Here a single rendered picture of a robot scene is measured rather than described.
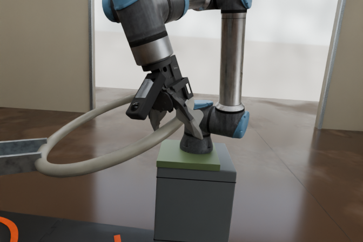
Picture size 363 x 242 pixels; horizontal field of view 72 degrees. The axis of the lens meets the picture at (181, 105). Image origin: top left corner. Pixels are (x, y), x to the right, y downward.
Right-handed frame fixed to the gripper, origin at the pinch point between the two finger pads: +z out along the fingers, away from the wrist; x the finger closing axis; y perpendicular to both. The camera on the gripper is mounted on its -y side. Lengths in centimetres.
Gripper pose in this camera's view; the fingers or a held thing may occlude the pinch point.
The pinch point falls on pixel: (176, 139)
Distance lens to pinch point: 63.0
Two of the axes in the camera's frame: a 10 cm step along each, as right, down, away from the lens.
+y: 5.9, -4.5, 6.8
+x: -7.5, 0.0, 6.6
